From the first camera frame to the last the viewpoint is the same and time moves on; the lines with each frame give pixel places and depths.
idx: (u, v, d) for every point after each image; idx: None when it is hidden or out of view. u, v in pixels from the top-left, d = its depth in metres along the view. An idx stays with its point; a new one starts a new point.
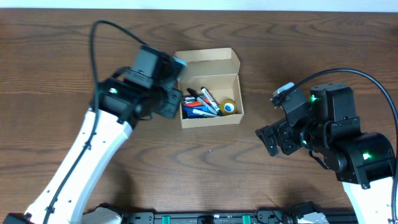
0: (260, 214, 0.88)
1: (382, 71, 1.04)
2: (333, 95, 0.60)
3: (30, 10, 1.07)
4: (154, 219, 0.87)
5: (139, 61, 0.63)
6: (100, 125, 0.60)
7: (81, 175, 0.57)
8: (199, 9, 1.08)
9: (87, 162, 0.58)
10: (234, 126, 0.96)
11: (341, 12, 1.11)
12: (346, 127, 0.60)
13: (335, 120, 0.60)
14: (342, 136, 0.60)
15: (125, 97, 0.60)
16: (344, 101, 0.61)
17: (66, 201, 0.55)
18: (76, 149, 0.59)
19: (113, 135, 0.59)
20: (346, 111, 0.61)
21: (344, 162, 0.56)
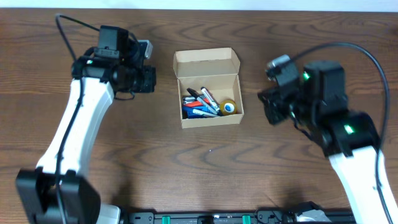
0: (260, 214, 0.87)
1: (383, 71, 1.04)
2: (326, 74, 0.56)
3: (30, 10, 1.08)
4: (154, 219, 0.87)
5: (102, 38, 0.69)
6: (87, 88, 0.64)
7: (81, 127, 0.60)
8: (199, 8, 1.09)
9: (84, 117, 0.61)
10: (234, 126, 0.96)
11: (341, 12, 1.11)
12: (335, 106, 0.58)
13: (324, 100, 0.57)
14: (329, 114, 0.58)
15: (103, 65, 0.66)
16: (337, 79, 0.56)
17: (73, 149, 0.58)
18: (69, 109, 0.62)
19: (100, 92, 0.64)
20: (337, 89, 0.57)
21: (329, 137, 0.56)
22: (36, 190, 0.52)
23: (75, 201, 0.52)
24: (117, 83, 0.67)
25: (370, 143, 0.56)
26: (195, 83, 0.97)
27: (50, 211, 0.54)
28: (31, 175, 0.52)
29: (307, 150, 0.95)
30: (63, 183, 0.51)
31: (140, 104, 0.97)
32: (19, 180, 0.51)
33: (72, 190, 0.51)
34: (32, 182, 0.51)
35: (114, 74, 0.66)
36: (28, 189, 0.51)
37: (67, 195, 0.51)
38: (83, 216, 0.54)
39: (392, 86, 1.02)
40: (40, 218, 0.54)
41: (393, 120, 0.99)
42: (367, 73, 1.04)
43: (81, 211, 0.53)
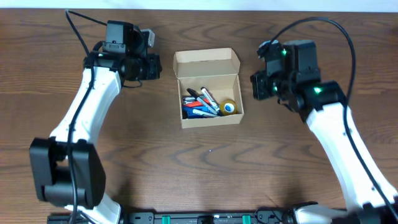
0: (260, 214, 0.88)
1: (382, 71, 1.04)
2: (300, 48, 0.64)
3: (30, 10, 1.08)
4: (154, 219, 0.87)
5: (110, 33, 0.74)
6: (99, 73, 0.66)
7: (91, 106, 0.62)
8: (199, 9, 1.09)
9: (95, 98, 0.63)
10: (234, 126, 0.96)
11: (341, 13, 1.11)
12: (309, 76, 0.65)
13: (299, 70, 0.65)
14: (304, 83, 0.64)
15: (112, 58, 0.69)
16: (311, 54, 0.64)
17: (83, 122, 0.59)
18: (81, 92, 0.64)
19: (109, 78, 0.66)
20: (311, 61, 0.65)
21: (301, 101, 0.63)
22: (48, 157, 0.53)
23: (84, 168, 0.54)
24: (125, 74, 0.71)
25: (337, 101, 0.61)
26: (195, 83, 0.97)
27: (60, 183, 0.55)
28: (45, 142, 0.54)
29: (307, 150, 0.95)
30: (74, 150, 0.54)
31: (141, 104, 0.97)
32: (33, 147, 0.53)
33: (83, 155, 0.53)
34: (45, 148, 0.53)
35: (122, 67, 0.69)
36: (41, 156, 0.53)
37: (77, 160, 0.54)
38: (89, 187, 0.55)
39: (391, 86, 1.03)
40: (49, 190, 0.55)
41: (393, 120, 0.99)
42: (367, 73, 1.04)
43: (88, 179, 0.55)
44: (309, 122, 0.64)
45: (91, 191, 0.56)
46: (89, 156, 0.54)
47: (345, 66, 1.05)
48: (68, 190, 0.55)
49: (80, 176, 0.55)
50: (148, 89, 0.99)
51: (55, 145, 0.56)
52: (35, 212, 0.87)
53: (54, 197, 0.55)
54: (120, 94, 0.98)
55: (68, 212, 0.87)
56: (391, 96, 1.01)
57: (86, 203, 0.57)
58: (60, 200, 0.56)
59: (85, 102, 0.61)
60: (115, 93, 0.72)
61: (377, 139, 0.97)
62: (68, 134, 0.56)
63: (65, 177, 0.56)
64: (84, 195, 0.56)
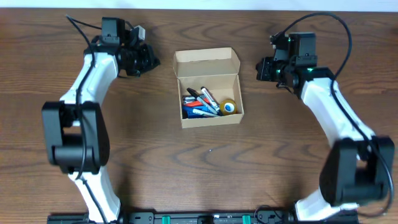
0: (260, 214, 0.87)
1: (382, 71, 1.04)
2: (300, 38, 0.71)
3: (30, 10, 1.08)
4: (154, 219, 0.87)
5: (104, 27, 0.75)
6: (99, 56, 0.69)
7: (94, 79, 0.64)
8: (199, 8, 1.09)
9: (97, 74, 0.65)
10: (234, 126, 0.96)
11: (341, 12, 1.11)
12: (308, 61, 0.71)
13: (299, 55, 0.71)
14: (303, 66, 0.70)
15: (109, 47, 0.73)
16: (311, 42, 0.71)
17: (87, 90, 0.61)
18: (83, 70, 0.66)
19: (109, 58, 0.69)
20: (311, 49, 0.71)
21: (297, 79, 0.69)
22: (60, 119, 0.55)
23: (93, 124, 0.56)
24: (122, 62, 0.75)
25: (330, 78, 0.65)
26: (195, 83, 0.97)
27: (69, 145, 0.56)
28: (56, 105, 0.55)
29: (307, 150, 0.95)
30: (82, 109, 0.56)
31: (140, 104, 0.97)
32: (45, 109, 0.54)
33: (92, 112, 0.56)
34: (56, 109, 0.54)
35: (119, 55, 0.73)
36: (53, 118, 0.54)
37: (86, 117, 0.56)
38: (97, 144, 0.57)
39: (391, 86, 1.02)
40: (60, 152, 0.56)
41: (393, 119, 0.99)
42: (367, 72, 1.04)
43: (96, 136, 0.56)
44: (303, 96, 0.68)
45: (99, 150, 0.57)
46: (96, 114, 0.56)
47: (345, 66, 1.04)
48: (77, 150, 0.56)
49: (89, 134, 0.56)
50: (148, 88, 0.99)
51: (64, 109, 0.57)
52: (35, 212, 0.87)
53: (63, 158, 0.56)
54: (119, 93, 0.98)
55: (68, 212, 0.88)
56: (391, 96, 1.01)
57: (94, 163, 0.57)
58: (69, 161, 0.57)
59: (87, 76, 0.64)
60: (113, 77, 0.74)
61: None
62: (76, 98, 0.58)
63: (73, 140, 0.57)
64: (92, 155, 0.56)
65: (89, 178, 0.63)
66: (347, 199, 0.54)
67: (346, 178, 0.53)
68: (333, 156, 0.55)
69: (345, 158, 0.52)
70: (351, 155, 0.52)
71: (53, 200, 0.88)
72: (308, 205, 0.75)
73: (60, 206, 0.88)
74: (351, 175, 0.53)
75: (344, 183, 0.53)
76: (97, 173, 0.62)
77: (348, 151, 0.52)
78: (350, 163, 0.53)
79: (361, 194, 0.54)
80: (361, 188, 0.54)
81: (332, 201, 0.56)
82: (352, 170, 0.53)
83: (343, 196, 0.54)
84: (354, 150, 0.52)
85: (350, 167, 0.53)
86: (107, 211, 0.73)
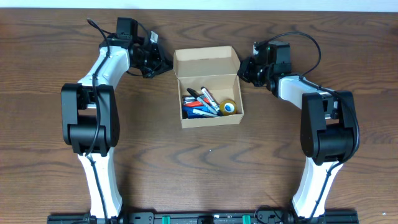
0: (260, 214, 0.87)
1: (382, 71, 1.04)
2: (277, 48, 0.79)
3: (31, 10, 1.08)
4: (154, 219, 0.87)
5: (119, 25, 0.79)
6: (113, 48, 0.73)
7: (110, 66, 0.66)
8: (199, 9, 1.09)
9: (112, 63, 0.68)
10: (235, 126, 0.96)
11: (342, 12, 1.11)
12: (283, 68, 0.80)
13: (277, 62, 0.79)
14: (280, 72, 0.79)
15: (123, 42, 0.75)
16: (286, 51, 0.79)
17: (103, 76, 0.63)
18: (99, 58, 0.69)
19: (120, 50, 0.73)
20: (286, 57, 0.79)
21: (273, 83, 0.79)
22: (76, 100, 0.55)
23: (108, 104, 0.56)
24: (133, 58, 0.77)
25: (298, 76, 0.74)
26: (195, 83, 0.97)
27: (83, 125, 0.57)
28: (74, 86, 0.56)
29: None
30: (98, 89, 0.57)
31: (140, 104, 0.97)
32: (64, 90, 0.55)
33: (107, 94, 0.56)
34: (74, 90, 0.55)
35: (130, 51, 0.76)
36: (71, 99, 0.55)
37: (102, 98, 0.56)
38: (109, 124, 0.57)
39: (391, 86, 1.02)
40: (73, 132, 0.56)
41: (393, 119, 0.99)
42: (367, 73, 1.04)
43: (109, 116, 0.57)
44: (280, 93, 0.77)
45: (111, 130, 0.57)
46: (111, 96, 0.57)
47: (346, 66, 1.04)
48: (90, 129, 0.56)
49: (102, 113, 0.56)
50: (148, 88, 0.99)
51: (81, 91, 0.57)
52: (35, 212, 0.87)
53: (76, 138, 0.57)
54: (120, 93, 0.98)
55: (68, 212, 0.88)
56: (390, 96, 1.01)
57: (106, 143, 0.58)
58: (81, 140, 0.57)
59: (102, 64, 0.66)
60: (125, 69, 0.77)
61: (377, 139, 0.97)
62: (93, 81, 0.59)
63: (87, 123, 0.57)
64: (104, 134, 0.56)
65: (97, 160, 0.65)
66: (323, 149, 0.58)
67: (318, 128, 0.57)
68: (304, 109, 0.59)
69: (313, 107, 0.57)
70: (318, 103, 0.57)
71: (53, 200, 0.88)
72: (301, 193, 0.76)
73: (61, 206, 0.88)
74: (322, 126, 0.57)
75: (319, 134, 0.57)
76: (106, 155, 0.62)
77: (316, 101, 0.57)
78: (319, 113, 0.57)
79: (334, 145, 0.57)
80: (335, 139, 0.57)
81: (311, 154, 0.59)
82: (322, 119, 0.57)
83: (319, 147, 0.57)
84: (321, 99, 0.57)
85: (321, 116, 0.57)
86: (108, 200, 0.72)
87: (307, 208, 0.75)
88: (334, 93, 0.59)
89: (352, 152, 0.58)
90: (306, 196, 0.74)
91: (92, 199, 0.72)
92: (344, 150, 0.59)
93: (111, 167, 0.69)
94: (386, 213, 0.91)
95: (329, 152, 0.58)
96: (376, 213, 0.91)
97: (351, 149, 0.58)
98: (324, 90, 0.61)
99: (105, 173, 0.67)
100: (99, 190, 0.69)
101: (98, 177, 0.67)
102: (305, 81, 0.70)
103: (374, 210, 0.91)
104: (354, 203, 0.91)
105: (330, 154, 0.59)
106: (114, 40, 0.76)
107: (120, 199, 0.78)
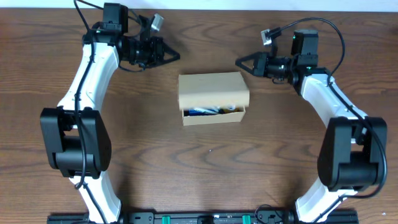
0: (260, 214, 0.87)
1: (382, 71, 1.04)
2: (305, 38, 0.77)
3: (30, 10, 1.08)
4: (154, 219, 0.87)
5: (107, 14, 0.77)
6: (97, 49, 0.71)
7: (93, 77, 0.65)
8: (199, 8, 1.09)
9: (97, 71, 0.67)
10: (235, 126, 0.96)
11: (341, 12, 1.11)
12: (308, 60, 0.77)
13: (301, 53, 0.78)
14: (303, 65, 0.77)
15: (110, 33, 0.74)
16: (313, 42, 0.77)
17: (87, 93, 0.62)
18: (83, 65, 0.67)
19: (107, 53, 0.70)
20: (311, 48, 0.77)
21: (297, 77, 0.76)
22: (58, 125, 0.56)
23: (91, 132, 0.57)
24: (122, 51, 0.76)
25: (327, 74, 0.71)
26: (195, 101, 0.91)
27: (69, 150, 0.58)
28: (55, 111, 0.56)
29: (307, 150, 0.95)
30: (81, 117, 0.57)
31: (140, 104, 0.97)
32: (43, 117, 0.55)
33: (89, 121, 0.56)
34: (55, 117, 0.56)
35: (119, 43, 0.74)
36: (52, 126, 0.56)
37: (85, 125, 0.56)
38: (97, 153, 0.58)
39: (392, 86, 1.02)
40: (61, 157, 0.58)
41: (393, 119, 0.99)
42: (367, 73, 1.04)
43: (96, 146, 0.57)
44: (301, 91, 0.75)
45: (99, 157, 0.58)
46: (96, 122, 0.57)
47: (346, 66, 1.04)
48: (78, 155, 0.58)
49: (87, 143, 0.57)
50: (148, 88, 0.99)
51: (63, 114, 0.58)
52: (35, 212, 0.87)
53: (64, 163, 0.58)
54: (120, 94, 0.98)
55: (68, 211, 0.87)
56: (390, 96, 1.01)
57: (95, 168, 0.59)
58: (69, 167, 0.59)
59: (87, 76, 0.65)
60: (114, 67, 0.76)
61: None
62: (75, 104, 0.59)
63: (74, 147, 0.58)
64: (92, 160, 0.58)
65: (89, 181, 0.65)
66: (343, 179, 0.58)
67: (341, 162, 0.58)
68: (328, 138, 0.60)
69: (339, 137, 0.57)
70: (344, 132, 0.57)
71: (53, 200, 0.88)
72: (308, 201, 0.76)
73: (61, 206, 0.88)
74: (345, 158, 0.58)
75: (340, 164, 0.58)
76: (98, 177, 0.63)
77: (342, 130, 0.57)
78: (343, 144, 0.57)
79: (356, 176, 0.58)
80: (356, 170, 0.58)
81: (329, 183, 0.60)
82: (347, 152, 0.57)
83: (338, 177, 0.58)
84: (347, 130, 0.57)
85: (346, 148, 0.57)
86: (106, 211, 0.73)
87: (309, 214, 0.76)
88: (365, 120, 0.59)
89: (375, 183, 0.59)
90: (310, 207, 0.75)
91: (89, 208, 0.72)
92: (365, 182, 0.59)
93: (104, 182, 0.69)
94: (386, 213, 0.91)
95: (349, 182, 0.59)
96: (376, 213, 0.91)
97: (373, 181, 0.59)
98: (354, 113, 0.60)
99: (100, 190, 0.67)
100: (96, 206, 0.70)
101: (92, 194, 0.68)
102: (334, 87, 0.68)
103: (374, 210, 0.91)
104: (354, 203, 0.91)
105: (349, 184, 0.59)
106: (99, 32, 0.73)
107: (119, 200, 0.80)
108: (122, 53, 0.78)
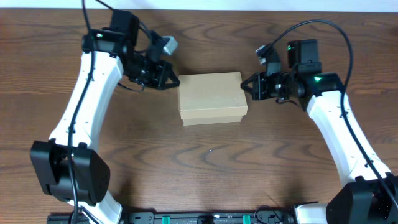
0: (260, 214, 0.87)
1: (382, 71, 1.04)
2: (301, 45, 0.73)
3: (30, 10, 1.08)
4: (154, 219, 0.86)
5: (114, 19, 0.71)
6: (97, 61, 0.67)
7: (92, 100, 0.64)
8: (199, 9, 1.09)
9: (94, 93, 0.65)
10: (234, 126, 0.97)
11: (341, 13, 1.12)
12: (311, 68, 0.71)
13: (302, 63, 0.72)
14: (306, 73, 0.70)
15: (112, 38, 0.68)
16: (313, 49, 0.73)
17: (83, 122, 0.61)
18: (81, 83, 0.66)
19: (109, 67, 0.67)
20: (312, 56, 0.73)
21: (302, 88, 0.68)
22: (50, 162, 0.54)
23: (84, 175, 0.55)
24: (125, 57, 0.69)
25: (341, 95, 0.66)
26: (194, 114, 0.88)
27: (64, 181, 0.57)
28: (46, 147, 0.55)
29: (307, 150, 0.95)
30: (75, 156, 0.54)
31: (140, 105, 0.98)
32: (35, 152, 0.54)
33: (83, 162, 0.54)
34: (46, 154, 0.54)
35: (123, 48, 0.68)
36: (43, 162, 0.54)
37: (79, 166, 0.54)
38: (93, 189, 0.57)
39: (391, 86, 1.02)
40: (56, 188, 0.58)
41: (393, 119, 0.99)
42: (367, 72, 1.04)
43: (91, 183, 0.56)
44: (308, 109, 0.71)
45: (94, 192, 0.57)
46: (90, 163, 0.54)
47: (345, 66, 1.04)
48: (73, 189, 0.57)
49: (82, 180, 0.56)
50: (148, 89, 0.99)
51: (55, 147, 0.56)
52: (35, 212, 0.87)
53: (60, 194, 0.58)
54: (120, 94, 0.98)
55: (68, 212, 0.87)
56: (390, 96, 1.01)
57: (90, 200, 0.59)
58: (63, 195, 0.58)
59: (84, 97, 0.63)
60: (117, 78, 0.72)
61: (377, 139, 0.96)
62: (68, 136, 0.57)
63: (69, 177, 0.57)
64: (87, 194, 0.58)
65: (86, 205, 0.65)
66: None
67: None
68: (343, 201, 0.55)
69: (356, 207, 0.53)
70: (362, 201, 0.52)
71: (53, 200, 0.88)
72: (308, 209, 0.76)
73: (60, 206, 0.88)
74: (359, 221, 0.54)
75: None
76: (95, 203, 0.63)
77: (360, 200, 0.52)
78: (359, 211, 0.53)
79: None
80: None
81: None
82: (362, 216, 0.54)
83: None
84: (367, 200, 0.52)
85: (359, 214, 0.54)
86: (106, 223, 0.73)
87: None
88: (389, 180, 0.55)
89: None
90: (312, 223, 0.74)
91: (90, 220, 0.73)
92: None
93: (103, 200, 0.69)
94: None
95: None
96: None
97: None
98: (373, 170, 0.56)
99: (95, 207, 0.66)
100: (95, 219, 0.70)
101: (89, 210, 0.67)
102: (348, 121, 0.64)
103: None
104: None
105: None
106: (101, 37, 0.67)
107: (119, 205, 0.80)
108: (124, 63, 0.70)
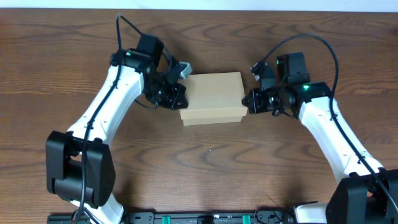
0: (260, 214, 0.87)
1: (382, 71, 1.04)
2: (290, 58, 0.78)
3: (30, 11, 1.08)
4: (154, 219, 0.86)
5: (142, 42, 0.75)
6: (124, 74, 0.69)
7: (113, 106, 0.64)
8: (199, 9, 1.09)
9: (114, 98, 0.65)
10: (235, 126, 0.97)
11: (341, 13, 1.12)
12: (300, 78, 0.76)
13: (291, 74, 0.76)
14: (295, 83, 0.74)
15: (139, 58, 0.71)
16: (300, 61, 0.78)
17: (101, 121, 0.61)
18: (106, 89, 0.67)
19: (133, 79, 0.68)
20: (300, 68, 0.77)
21: (293, 98, 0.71)
22: (63, 152, 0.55)
23: (94, 170, 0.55)
24: (148, 77, 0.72)
25: (328, 99, 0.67)
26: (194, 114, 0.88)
27: (71, 178, 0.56)
28: (63, 137, 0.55)
29: (307, 150, 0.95)
30: (89, 150, 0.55)
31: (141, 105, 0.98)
32: (51, 140, 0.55)
33: (96, 156, 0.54)
34: (62, 143, 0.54)
35: (147, 68, 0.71)
36: (56, 151, 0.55)
37: (91, 159, 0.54)
38: (99, 188, 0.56)
39: (391, 86, 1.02)
40: (61, 183, 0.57)
41: (393, 119, 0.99)
42: (368, 72, 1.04)
43: (97, 182, 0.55)
44: (300, 117, 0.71)
45: (99, 190, 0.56)
46: (102, 158, 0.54)
47: (345, 66, 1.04)
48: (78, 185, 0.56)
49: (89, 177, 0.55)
50: None
51: (71, 140, 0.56)
52: (35, 212, 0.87)
53: (63, 190, 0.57)
54: None
55: (68, 211, 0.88)
56: (390, 96, 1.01)
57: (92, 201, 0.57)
58: (66, 192, 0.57)
59: (106, 102, 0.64)
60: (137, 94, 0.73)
61: (378, 139, 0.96)
62: (86, 133, 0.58)
63: (76, 173, 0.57)
64: (92, 193, 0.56)
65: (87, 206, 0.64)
66: None
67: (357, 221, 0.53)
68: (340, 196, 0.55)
69: (354, 199, 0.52)
70: (360, 193, 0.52)
71: (53, 200, 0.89)
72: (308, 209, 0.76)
73: (61, 206, 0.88)
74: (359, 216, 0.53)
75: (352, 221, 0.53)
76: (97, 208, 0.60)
77: (357, 192, 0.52)
78: (357, 206, 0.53)
79: None
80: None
81: None
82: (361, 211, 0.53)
83: None
84: (364, 191, 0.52)
85: (359, 208, 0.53)
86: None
87: None
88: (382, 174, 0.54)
89: None
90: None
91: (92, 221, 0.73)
92: None
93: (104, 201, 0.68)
94: None
95: None
96: None
97: None
98: (365, 165, 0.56)
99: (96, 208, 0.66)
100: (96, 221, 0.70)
101: (90, 210, 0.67)
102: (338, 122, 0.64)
103: None
104: None
105: None
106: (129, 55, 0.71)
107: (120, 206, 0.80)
108: (146, 81, 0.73)
